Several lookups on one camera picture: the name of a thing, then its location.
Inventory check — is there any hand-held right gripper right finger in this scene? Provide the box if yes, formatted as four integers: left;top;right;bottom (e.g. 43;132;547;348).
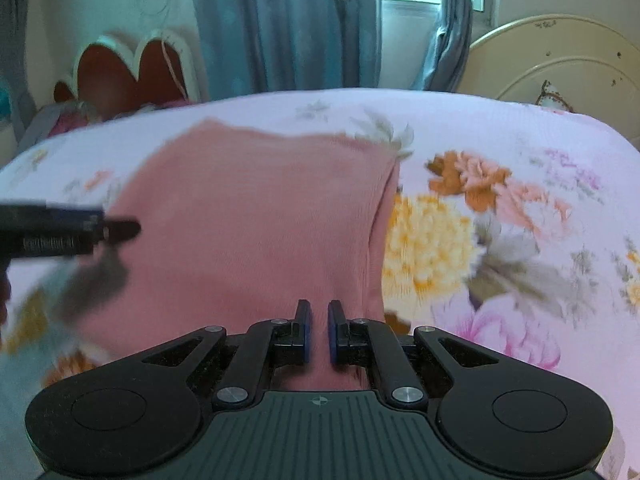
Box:
327;299;502;407

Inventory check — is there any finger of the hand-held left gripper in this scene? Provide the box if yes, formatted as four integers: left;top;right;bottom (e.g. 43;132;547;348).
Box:
0;202;142;262

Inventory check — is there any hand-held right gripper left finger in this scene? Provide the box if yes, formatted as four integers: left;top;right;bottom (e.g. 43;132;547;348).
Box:
142;299;314;411

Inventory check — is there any pink shirt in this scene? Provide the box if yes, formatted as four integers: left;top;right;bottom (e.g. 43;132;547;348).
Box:
77;117;402;393

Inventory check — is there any pink floral bedding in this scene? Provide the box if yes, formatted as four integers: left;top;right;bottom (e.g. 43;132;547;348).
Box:
20;99;193;148

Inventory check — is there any red heart-shaped headboard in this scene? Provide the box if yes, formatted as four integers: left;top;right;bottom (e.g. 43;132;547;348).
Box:
52;29;202;112

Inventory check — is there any floral bed sheet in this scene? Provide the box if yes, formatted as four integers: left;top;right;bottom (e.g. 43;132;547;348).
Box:
0;87;640;480

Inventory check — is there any wide blue curtain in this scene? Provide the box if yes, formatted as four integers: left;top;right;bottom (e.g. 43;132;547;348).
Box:
189;0;384;102

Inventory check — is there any tied blue curtain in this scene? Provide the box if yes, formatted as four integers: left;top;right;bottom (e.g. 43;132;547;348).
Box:
412;0;475;93

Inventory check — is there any patterned brown-edged pillow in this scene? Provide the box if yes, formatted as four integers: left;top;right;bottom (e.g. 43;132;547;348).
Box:
537;80;574;112

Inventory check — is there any cream round headboard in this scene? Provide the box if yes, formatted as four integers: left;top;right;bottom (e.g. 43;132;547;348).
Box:
469;14;640;152

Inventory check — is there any white hanging cord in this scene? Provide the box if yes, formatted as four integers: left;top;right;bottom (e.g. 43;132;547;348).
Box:
159;35;190;100

